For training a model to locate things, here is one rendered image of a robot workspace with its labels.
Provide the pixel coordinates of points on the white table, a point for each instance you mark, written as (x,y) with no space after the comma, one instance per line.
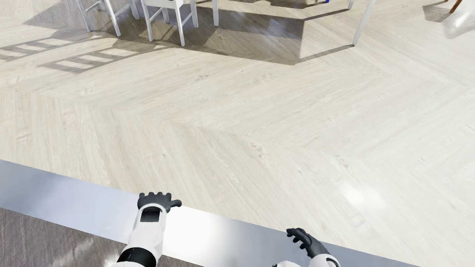
(362,20)

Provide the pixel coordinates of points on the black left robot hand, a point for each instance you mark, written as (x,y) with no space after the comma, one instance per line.
(157,200)

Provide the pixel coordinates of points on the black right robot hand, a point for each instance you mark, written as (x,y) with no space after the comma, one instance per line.
(308,241)

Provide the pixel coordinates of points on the silver metal floor strip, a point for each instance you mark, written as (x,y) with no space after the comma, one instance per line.
(92,215)

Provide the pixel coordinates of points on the brown wooden leg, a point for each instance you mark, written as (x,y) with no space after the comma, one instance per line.
(455,5)

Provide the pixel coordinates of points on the white wooden chair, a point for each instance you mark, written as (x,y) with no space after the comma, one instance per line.
(174,15)
(107,13)

